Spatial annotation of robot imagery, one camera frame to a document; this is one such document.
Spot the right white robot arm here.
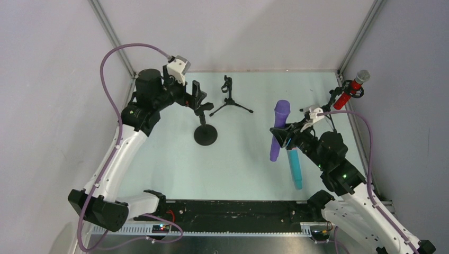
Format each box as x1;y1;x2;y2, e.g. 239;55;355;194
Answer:
270;121;436;253

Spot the purple microphone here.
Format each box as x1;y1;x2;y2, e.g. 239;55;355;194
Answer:
270;99;291;162

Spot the teal microphone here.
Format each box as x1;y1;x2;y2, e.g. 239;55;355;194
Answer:
287;149;303;190

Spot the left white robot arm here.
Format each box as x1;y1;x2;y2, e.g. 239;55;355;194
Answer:
68;69;207;232

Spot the red glitter microphone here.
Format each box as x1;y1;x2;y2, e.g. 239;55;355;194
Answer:
334;70;371;110

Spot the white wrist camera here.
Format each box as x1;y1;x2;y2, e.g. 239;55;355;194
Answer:
300;105;325;132
166;55;191;86

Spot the black tripod shock-mount stand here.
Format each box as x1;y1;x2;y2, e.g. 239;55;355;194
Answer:
299;79;365;134

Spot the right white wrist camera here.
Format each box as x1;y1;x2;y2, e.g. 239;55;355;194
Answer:
300;105;325;132

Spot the round base mic stand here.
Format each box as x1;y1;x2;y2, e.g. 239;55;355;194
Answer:
194;102;218;146

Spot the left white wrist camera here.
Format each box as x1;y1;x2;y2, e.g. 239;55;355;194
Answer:
166;55;191;86

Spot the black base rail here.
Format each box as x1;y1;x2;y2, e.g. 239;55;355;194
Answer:
134;199;332;234

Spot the black tripod clip stand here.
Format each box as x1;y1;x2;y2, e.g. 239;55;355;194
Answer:
209;75;254;117

